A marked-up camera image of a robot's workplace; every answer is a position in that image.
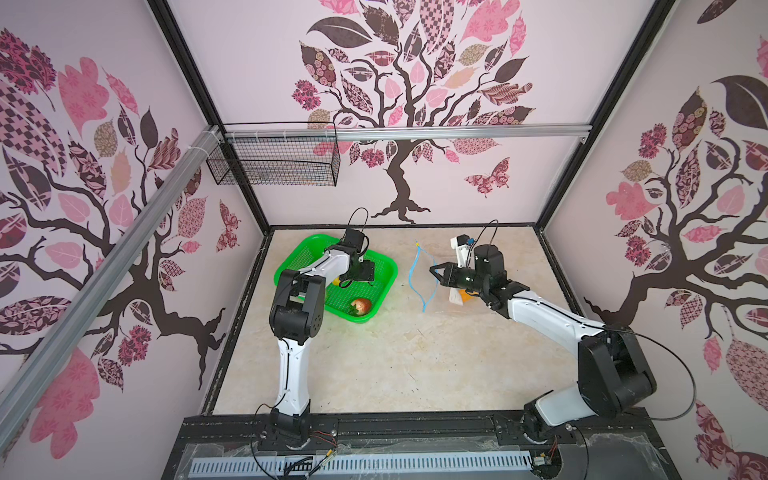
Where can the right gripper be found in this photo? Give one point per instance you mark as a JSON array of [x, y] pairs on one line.
[[450, 273]]

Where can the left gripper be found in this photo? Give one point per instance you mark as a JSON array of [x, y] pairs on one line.
[[365, 274]]

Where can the green plastic basket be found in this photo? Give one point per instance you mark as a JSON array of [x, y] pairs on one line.
[[338, 301]]

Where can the clear zip top bag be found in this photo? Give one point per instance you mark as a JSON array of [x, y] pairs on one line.
[[425, 286]]

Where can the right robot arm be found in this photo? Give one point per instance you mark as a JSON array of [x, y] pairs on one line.
[[613, 373]]

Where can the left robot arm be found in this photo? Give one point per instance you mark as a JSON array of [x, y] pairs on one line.
[[295, 319]]

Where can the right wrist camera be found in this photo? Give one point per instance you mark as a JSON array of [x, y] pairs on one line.
[[462, 246]]

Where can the black wire basket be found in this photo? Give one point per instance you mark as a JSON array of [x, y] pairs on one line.
[[277, 154]]

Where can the horizontal aluminium rail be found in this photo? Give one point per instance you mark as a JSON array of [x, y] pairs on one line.
[[412, 133]]

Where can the left diagonal aluminium rail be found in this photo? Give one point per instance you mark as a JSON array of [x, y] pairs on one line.
[[23, 392]]

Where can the white slotted cable duct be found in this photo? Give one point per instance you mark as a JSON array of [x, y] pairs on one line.
[[358, 465]]

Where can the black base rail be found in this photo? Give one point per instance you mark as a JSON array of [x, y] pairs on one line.
[[626, 448]]

